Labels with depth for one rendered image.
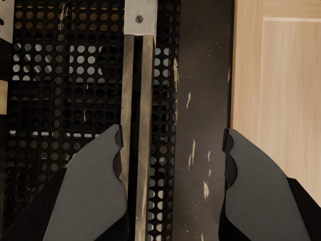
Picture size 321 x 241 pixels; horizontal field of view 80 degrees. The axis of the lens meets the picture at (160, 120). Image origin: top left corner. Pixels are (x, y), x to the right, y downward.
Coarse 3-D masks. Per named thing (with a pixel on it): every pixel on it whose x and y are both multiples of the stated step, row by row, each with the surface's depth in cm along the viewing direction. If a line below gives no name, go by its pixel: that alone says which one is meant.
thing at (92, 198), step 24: (96, 144) 10; (120, 144) 12; (72, 168) 9; (96, 168) 9; (120, 168) 10; (72, 192) 8; (96, 192) 8; (120, 192) 8; (72, 216) 7; (96, 216) 7; (120, 216) 7; (48, 240) 6; (72, 240) 6; (96, 240) 6; (120, 240) 7
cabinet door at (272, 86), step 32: (256, 0) 43; (288, 0) 43; (320, 0) 43; (256, 32) 43; (288, 32) 44; (320, 32) 43; (256, 64) 43; (288, 64) 43; (320, 64) 43; (256, 96) 43; (288, 96) 43; (320, 96) 43; (256, 128) 43; (288, 128) 43; (320, 128) 43; (288, 160) 43; (320, 160) 43; (320, 192) 43
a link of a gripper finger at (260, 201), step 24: (240, 144) 10; (240, 168) 9; (264, 168) 9; (240, 192) 8; (264, 192) 8; (288, 192) 8; (240, 216) 7; (264, 216) 7; (288, 216) 7; (240, 240) 6; (264, 240) 6; (288, 240) 6
